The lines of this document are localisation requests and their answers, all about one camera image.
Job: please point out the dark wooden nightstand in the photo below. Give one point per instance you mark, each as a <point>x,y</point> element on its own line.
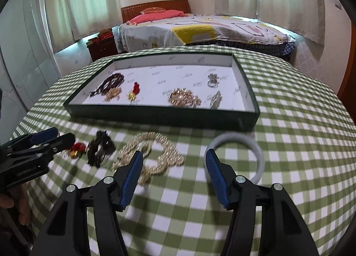
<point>101,47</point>

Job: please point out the red boxes on nightstand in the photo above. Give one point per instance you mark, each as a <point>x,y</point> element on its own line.
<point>105,34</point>

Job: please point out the pale jade bangle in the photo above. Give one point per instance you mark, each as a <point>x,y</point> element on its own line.
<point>247,141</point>

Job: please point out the left white curtain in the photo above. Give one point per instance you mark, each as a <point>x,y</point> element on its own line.
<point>72,20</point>

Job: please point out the silver crystal brooch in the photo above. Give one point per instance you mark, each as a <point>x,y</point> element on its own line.
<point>215,101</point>

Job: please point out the left hand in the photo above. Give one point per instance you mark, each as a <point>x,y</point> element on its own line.
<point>18,198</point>

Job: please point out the bed with patterned cover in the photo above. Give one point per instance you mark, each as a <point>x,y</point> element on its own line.
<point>194,30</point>

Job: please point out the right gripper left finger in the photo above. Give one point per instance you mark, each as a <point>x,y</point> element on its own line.
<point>65,230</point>

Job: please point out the wooden headboard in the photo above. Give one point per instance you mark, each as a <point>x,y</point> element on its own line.
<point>132,11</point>

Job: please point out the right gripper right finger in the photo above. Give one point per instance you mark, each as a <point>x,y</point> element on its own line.
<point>283,230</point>

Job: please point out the glass wardrobe door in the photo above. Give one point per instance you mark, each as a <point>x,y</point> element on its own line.
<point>27,70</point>

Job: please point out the dark green jewelry tray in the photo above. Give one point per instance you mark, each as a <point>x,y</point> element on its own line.
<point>175,90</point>

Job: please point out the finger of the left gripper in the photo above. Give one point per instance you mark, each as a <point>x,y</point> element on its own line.
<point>48,149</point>
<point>29,140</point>

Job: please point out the orange patterned pillow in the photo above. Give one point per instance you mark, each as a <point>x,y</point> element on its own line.
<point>152,10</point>

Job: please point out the pink pillow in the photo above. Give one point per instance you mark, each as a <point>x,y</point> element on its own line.
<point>156,16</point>

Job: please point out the red tassel gold charm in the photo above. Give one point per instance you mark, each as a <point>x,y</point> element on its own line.
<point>134,92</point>

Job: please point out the red cord gold lock pendant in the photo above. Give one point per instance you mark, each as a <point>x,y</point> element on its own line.
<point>77,150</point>

